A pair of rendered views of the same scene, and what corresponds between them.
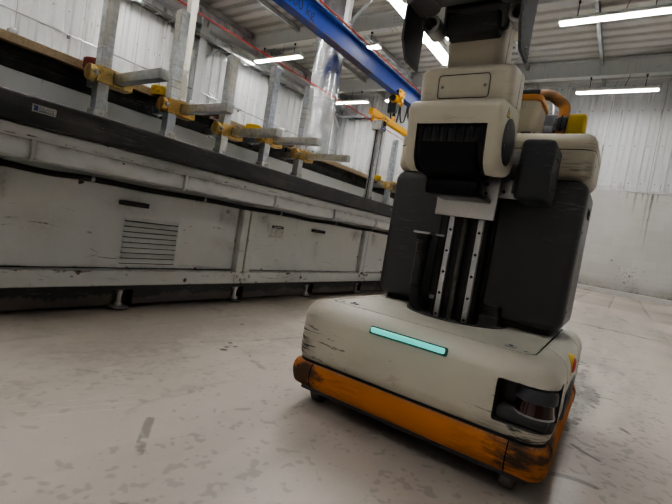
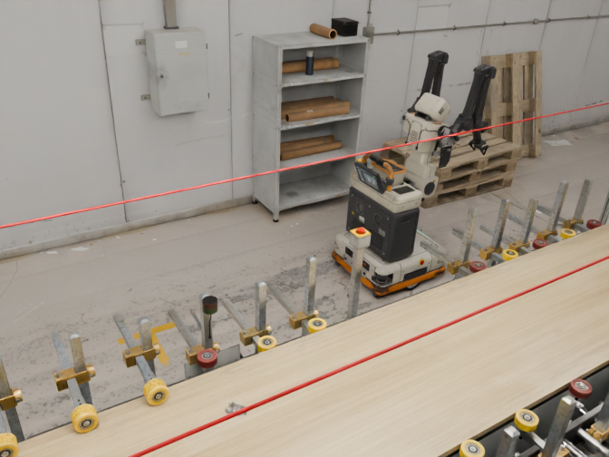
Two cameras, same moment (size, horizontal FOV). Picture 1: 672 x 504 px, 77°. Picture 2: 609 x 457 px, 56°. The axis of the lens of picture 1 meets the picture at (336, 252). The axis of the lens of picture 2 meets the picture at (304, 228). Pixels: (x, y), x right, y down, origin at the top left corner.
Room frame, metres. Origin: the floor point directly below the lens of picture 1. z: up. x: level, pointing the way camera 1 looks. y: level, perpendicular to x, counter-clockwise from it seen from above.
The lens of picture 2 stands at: (4.99, 0.49, 2.49)
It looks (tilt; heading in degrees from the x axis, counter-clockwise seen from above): 29 degrees down; 203
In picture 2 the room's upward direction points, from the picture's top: 3 degrees clockwise
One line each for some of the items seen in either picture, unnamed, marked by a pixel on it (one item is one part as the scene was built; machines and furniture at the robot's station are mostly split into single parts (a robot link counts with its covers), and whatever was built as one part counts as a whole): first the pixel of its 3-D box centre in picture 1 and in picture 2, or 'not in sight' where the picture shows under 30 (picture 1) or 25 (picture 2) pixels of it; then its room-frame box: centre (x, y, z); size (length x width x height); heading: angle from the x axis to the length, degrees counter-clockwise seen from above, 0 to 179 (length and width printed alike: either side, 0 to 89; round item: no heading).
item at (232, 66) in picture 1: (225, 113); (525, 235); (1.78, 0.55, 0.87); 0.04 x 0.04 x 0.48; 56
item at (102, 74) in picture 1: (109, 78); (574, 223); (1.38, 0.81, 0.83); 0.14 x 0.06 x 0.05; 146
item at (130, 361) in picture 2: not in sight; (141, 354); (3.67, -0.72, 0.95); 0.14 x 0.06 x 0.05; 146
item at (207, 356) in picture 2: not in sight; (207, 364); (3.52, -0.52, 0.85); 0.08 x 0.08 x 0.11
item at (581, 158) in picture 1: (483, 213); (385, 208); (1.29, -0.42, 0.59); 0.55 x 0.34 x 0.83; 56
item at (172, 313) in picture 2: not in sight; (188, 339); (3.41, -0.68, 0.84); 0.43 x 0.03 x 0.04; 56
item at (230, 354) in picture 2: not in sight; (212, 361); (3.40, -0.57, 0.75); 0.26 x 0.01 x 0.10; 146
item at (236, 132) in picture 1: (240, 133); (508, 242); (1.78, 0.47, 0.80); 0.43 x 0.03 x 0.04; 56
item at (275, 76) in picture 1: (269, 118); (497, 237); (1.99, 0.41, 0.93); 0.04 x 0.04 x 0.48; 56
